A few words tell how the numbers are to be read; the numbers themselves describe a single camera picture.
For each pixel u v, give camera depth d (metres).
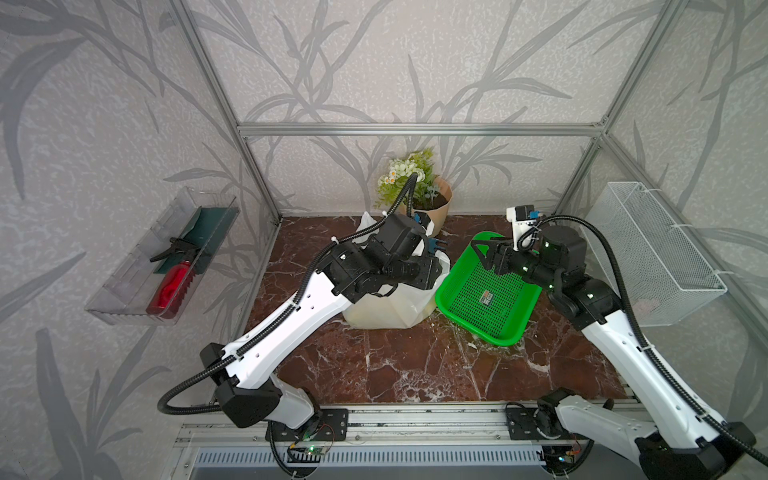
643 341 0.43
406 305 0.80
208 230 0.71
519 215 0.59
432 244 1.12
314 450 0.71
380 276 0.46
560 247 0.49
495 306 0.95
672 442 0.39
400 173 0.91
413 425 0.75
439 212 1.01
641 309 0.71
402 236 0.45
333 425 0.73
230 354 0.39
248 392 0.38
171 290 0.58
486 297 0.96
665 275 0.61
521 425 0.72
